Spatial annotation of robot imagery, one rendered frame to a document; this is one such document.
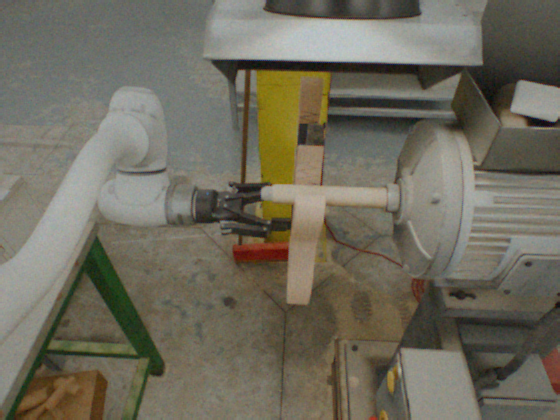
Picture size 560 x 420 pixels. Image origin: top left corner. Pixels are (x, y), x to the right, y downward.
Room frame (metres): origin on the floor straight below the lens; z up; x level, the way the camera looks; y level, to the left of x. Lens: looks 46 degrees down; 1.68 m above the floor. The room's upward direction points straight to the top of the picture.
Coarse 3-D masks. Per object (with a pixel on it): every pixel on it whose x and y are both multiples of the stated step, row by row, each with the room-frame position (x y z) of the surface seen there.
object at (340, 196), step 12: (276, 192) 0.45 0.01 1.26; (288, 192) 0.45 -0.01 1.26; (300, 192) 0.45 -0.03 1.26; (312, 192) 0.45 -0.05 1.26; (324, 192) 0.45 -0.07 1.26; (336, 192) 0.45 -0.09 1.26; (348, 192) 0.45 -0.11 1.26; (360, 192) 0.45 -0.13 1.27; (372, 192) 0.45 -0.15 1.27; (384, 192) 0.45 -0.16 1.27; (288, 204) 0.45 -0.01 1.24; (336, 204) 0.44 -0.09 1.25; (348, 204) 0.44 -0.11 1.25; (360, 204) 0.44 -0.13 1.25; (372, 204) 0.44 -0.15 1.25; (384, 204) 0.44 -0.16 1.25
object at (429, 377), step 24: (408, 360) 0.24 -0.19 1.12; (432, 360) 0.24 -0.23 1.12; (456, 360) 0.24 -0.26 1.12; (384, 384) 0.24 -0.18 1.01; (408, 384) 0.20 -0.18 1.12; (432, 384) 0.20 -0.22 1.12; (456, 384) 0.20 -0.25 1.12; (480, 384) 0.26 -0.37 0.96; (384, 408) 0.21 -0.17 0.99; (408, 408) 0.17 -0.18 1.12; (432, 408) 0.17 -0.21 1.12; (456, 408) 0.17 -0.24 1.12
